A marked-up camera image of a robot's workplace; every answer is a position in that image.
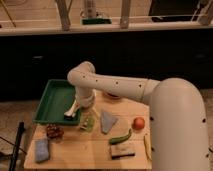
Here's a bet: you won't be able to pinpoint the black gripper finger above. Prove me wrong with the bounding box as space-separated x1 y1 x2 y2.
64 113 78 120

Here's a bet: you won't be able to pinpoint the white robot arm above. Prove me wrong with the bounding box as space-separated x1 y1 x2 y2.
67 61 211 171

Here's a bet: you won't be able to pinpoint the brown grape bunch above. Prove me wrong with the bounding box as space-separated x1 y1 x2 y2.
46 125 64 139

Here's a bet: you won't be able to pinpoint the green plastic tray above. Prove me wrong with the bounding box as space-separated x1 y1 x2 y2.
34 79 81 126

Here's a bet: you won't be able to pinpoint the grey-blue triangular cloth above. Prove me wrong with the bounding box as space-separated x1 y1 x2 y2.
100 111 118 134

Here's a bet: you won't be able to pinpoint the black pole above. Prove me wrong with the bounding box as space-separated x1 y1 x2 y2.
9 122 25 171

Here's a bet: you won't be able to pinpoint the green cucumber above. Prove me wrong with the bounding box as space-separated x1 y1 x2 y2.
108 129 132 145

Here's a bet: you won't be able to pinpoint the red apple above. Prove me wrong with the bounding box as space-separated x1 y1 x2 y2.
133 117 145 130

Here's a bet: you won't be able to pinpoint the yellow banana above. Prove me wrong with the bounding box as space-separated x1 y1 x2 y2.
144 134 152 161

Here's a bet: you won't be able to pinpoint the green base stand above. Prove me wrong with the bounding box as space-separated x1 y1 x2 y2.
82 18 112 25

